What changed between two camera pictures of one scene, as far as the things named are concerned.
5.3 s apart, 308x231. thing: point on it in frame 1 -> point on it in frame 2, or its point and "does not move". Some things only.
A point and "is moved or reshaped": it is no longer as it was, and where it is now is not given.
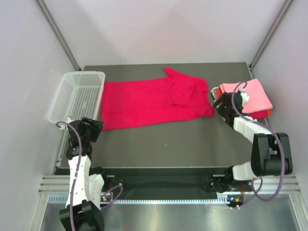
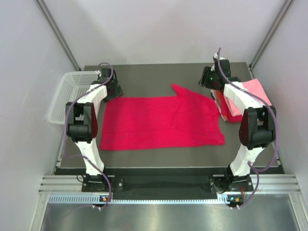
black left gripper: x=96 y=125 -> x=118 y=92
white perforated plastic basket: x=80 y=95 does not move
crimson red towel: x=127 y=103 is moved or reshaped
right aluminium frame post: x=255 y=59 does not move
